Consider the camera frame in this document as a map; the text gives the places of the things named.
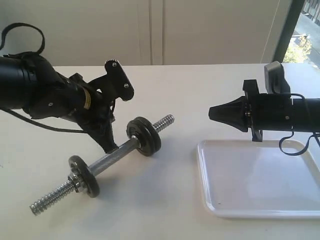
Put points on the black window frame post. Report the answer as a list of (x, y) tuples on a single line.
[(287, 31)]

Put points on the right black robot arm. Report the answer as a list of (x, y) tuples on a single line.
[(305, 116)]

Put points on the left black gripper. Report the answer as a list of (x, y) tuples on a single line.
[(88, 104)]

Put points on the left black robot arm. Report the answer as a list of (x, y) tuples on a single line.
[(30, 83)]

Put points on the chrome threaded dumbbell bar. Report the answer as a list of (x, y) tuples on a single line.
[(100, 165)]

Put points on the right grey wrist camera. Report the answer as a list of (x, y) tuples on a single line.
[(275, 82)]

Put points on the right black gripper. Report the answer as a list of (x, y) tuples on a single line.
[(264, 111)]

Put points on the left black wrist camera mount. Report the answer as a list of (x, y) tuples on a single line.
[(114, 84)]

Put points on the black weight plate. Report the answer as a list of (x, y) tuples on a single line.
[(137, 129), (154, 134), (79, 167)]

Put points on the chrome collar nut left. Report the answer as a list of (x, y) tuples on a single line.
[(76, 181)]

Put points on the white plastic tray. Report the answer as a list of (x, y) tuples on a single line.
[(241, 179)]

